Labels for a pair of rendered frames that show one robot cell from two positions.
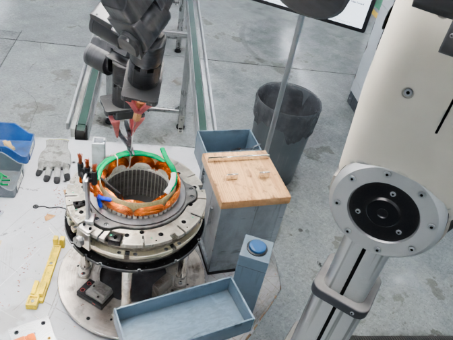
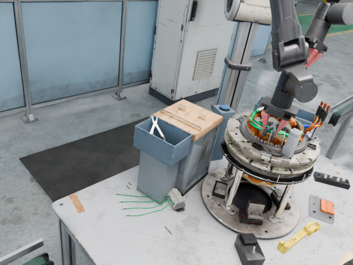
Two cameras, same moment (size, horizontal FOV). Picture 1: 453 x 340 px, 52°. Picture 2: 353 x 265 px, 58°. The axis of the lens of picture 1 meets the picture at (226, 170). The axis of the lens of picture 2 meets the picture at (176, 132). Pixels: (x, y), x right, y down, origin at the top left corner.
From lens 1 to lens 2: 1.82 m
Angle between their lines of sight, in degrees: 94
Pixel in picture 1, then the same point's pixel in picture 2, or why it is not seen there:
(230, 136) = (148, 138)
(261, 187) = (190, 108)
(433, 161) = not seen: outside the picture
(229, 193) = (213, 116)
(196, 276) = (218, 172)
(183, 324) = not seen: hidden behind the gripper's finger
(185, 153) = (100, 247)
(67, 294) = (294, 213)
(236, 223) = not seen: hidden behind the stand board
